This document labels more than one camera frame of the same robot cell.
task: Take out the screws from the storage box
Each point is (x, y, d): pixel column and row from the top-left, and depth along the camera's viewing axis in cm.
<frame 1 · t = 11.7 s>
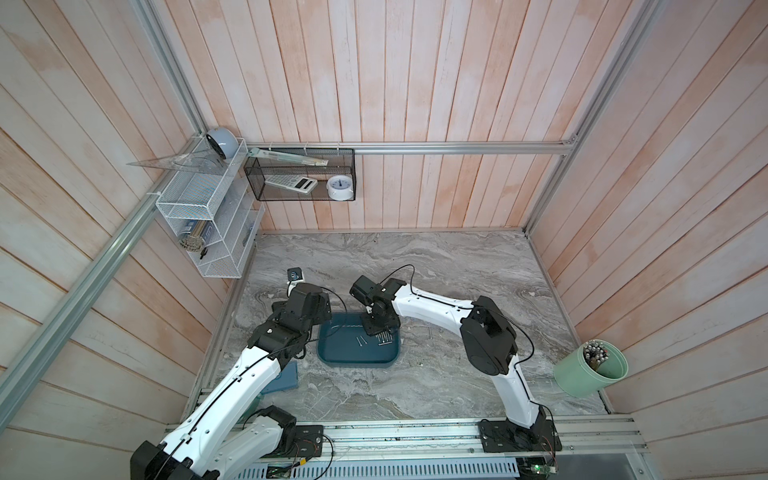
left hand: (307, 304, 79), fingers open
right hand: (372, 328, 92), fingers closed
teal plastic storage tray: (345, 342, 91), on the table
green pen holder cup: (596, 364, 73), point 15 cm above the table
silver screw pair: (358, 340, 92), on the table

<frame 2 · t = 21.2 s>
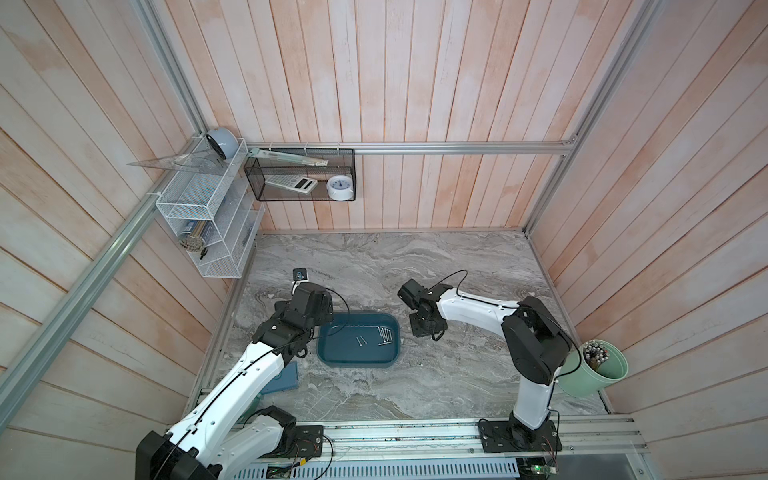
left hand: (308, 305, 80), fingers open
right hand: (423, 327, 93), fingers closed
the named things where they were.

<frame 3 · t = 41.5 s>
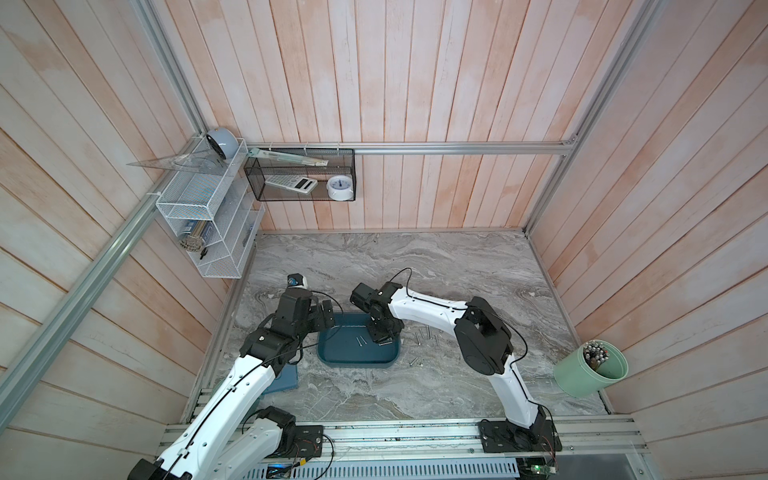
left hand: (315, 311, 79), fingers open
right hand: (381, 334, 92), fingers closed
the named things where they were.

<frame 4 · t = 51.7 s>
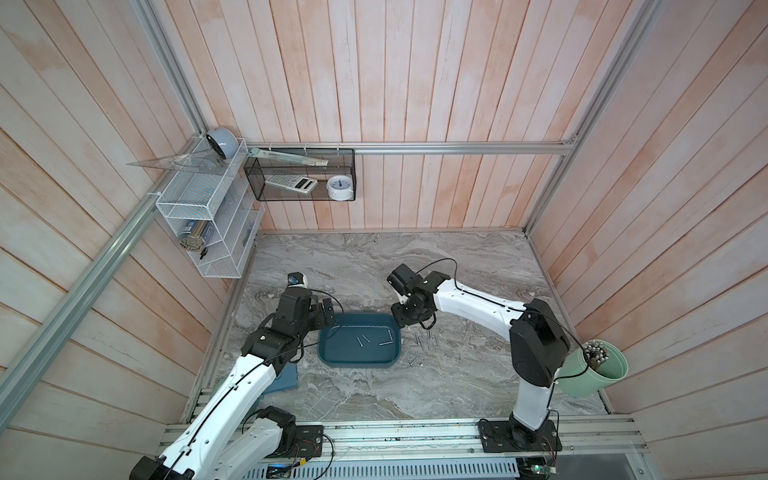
left hand: (316, 309, 80), fingers open
right hand: (401, 317, 89), fingers open
the named things where they were.

